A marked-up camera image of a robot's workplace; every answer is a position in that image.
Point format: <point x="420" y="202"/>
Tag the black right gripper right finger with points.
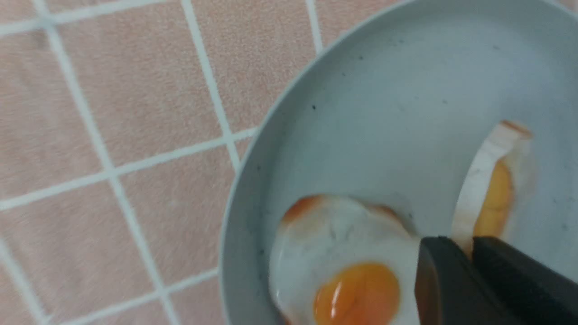
<point x="533" y="292"/>

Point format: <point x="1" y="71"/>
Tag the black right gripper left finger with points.
<point x="450" y="291"/>

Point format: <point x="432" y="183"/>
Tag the fried egg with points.
<point x="338" y="261"/>
<point x="498" y="186"/>

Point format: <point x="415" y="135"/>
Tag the right blue-grey plate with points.
<point x="394" y="112"/>

